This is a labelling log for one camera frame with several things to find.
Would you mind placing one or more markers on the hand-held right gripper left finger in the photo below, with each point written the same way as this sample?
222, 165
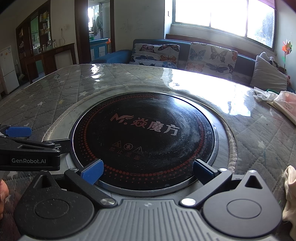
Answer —
92, 172

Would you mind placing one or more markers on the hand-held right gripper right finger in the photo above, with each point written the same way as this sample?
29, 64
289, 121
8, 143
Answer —
201, 172

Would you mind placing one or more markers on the black round induction cooktop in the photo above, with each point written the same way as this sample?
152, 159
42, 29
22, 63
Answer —
143, 115

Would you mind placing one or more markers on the white refrigerator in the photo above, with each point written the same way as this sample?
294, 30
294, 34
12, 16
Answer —
8, 69

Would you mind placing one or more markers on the white plastic bag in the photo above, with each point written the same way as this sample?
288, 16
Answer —
263, 94

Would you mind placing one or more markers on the cream garment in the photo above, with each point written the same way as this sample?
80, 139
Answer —
290, 192

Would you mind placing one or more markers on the white backed chair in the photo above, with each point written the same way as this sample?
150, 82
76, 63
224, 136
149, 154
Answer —
63, 59

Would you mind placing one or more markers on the colourful pinwheel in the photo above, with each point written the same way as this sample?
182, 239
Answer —
286, 49

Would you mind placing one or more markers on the blue sofa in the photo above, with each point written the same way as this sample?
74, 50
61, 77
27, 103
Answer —
115, 56

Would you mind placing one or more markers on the pink packet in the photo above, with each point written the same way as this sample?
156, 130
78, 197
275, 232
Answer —
285, 106

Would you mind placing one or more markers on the dark wooden cabinet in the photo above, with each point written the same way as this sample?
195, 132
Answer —
46, 55

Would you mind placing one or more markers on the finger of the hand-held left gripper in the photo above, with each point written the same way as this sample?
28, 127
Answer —
18, 131
59, 146

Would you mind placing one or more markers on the window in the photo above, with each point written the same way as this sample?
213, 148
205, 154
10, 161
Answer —
219, 14

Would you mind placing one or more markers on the hanging grey clothes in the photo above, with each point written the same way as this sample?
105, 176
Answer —
97, 25

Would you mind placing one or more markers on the blue cabinet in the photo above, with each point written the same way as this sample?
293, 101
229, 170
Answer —
99, 48

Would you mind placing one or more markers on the person's left hand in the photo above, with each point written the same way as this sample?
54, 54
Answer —
3, 197

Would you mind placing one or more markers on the grey pillow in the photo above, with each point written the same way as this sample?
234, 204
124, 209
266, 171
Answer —
268, 74

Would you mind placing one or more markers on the butterfly print cushion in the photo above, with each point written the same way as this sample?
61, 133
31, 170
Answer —
210, 58
153, 55

